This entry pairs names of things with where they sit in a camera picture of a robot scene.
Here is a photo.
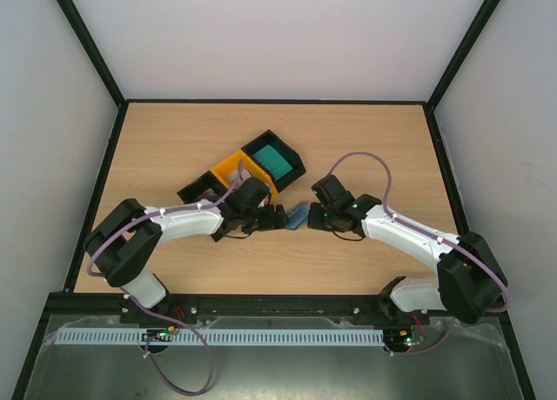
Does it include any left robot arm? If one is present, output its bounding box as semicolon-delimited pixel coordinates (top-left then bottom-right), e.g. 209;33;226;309
84;177;289;310

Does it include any black bin with teal cards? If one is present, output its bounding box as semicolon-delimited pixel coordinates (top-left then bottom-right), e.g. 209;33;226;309
241;130;306;193

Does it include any black bin with red cards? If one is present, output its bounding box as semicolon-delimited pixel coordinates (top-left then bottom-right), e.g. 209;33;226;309
177;170;227;204

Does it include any white floral card stack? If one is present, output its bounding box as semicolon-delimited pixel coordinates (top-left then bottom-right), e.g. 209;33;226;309
226;168;252;185

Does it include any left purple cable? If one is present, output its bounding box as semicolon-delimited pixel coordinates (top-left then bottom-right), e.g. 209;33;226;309
88;163;247;395

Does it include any black metal frame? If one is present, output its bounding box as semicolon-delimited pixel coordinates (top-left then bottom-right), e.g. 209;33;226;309
11;0;535;399

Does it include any teal card stack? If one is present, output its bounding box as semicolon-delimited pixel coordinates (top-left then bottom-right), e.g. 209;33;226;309
253;144;292;180

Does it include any yellow bin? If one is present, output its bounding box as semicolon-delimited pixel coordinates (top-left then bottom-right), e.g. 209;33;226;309
210;150;278;197

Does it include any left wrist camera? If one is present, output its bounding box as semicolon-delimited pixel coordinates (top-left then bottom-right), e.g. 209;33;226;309
255;194;272;209

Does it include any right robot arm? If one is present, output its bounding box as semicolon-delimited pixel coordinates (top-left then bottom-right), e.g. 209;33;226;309
308;175;508;324

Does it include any white slotted cable duct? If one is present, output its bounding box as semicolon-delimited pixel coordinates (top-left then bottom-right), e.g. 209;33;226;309
46;327;384;347

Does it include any teal card holder wallet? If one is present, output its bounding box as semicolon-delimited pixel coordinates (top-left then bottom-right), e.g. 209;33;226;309
285;202;310;230

